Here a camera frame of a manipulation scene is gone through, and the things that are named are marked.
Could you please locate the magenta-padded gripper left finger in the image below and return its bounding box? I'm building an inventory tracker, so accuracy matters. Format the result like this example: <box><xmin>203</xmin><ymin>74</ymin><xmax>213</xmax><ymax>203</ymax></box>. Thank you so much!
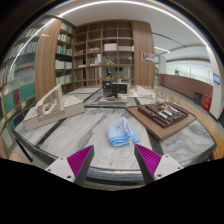
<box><xmin>44</xmin><ymin>144</ymin><xmax>96</xmax><ymax>187</ymax></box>

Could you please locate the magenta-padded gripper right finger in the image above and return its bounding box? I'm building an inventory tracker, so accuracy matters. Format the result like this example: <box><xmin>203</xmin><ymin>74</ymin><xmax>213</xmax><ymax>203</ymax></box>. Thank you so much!
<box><xmin>133</xmin><ymin>143</ymin><xmax>184</xmax><ymax>185</ymax></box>

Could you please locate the light blue cartoon towel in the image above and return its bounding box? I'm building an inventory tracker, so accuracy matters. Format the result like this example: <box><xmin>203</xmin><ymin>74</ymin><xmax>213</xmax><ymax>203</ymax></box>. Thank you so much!
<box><xmin>106</xmin><ymin>116</ymin><xmax>141</xmax><ymax>148</ymax></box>

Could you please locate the brown model on wooden board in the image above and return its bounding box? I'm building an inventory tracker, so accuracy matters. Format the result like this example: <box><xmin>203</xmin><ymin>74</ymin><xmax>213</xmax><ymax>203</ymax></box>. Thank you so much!
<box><xmin>125</xmin><ymin>101</ymin><xmax>198</xmax><ymax>142</ymax></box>

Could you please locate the white architectural model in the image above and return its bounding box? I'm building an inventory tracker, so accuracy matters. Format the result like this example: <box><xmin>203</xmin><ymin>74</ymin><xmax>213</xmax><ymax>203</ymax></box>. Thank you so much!
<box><xmin>22</xmin><ymin>83</ymin><xmax>86</xmax><ymax>132</ymax></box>

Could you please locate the dark bin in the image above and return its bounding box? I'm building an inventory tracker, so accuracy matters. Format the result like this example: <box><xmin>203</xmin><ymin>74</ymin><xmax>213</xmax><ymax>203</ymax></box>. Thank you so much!
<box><xmin>194</xmin><ymin>91</ymin><xmax>203</xmax><ymax>106</ymax></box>

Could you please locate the red bin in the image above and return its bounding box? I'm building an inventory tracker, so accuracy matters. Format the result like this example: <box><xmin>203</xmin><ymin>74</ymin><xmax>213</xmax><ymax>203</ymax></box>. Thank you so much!
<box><xmin>203</xmin><ymin>95</ymin><xmax>212</xmax><ymax>112</ymax></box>

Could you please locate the small white building model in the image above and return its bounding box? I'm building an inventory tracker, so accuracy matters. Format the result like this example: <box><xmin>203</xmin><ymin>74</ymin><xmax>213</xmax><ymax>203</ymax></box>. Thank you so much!
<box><xmin>134</xmin><ymin>84</ymin><xmax>156</xmax><ymax>99</ymax></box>

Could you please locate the glass-fronted bookshelf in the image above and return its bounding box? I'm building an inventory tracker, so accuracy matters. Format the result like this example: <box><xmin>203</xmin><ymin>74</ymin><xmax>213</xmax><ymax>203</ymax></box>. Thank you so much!
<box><xmin>0</xmin><ymin>43</ymin><xmax>38</xmax><ymax>158</ymax></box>

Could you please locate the wooden shelf unit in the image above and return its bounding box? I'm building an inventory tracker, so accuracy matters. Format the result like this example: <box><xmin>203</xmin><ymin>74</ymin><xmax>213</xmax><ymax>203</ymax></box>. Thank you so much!
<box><xmin>34</xmin><ymin>19</ymin><xmax>156</xmax><ymax>98</ymax></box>

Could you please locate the wall screen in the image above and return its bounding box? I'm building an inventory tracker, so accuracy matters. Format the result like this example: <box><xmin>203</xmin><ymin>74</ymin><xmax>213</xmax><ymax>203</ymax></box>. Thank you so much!
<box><xmin>213</xmin><ymin>73</ymin><xmax>222</xmax><ymax>85</ymax></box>

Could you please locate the wall poster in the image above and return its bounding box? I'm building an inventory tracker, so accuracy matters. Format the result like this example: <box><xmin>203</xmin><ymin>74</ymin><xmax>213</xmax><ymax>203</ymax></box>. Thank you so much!
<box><xmin>141</xmin><ymin>52</ymin><xmax>156</xmax><ymax>64</ymax></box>

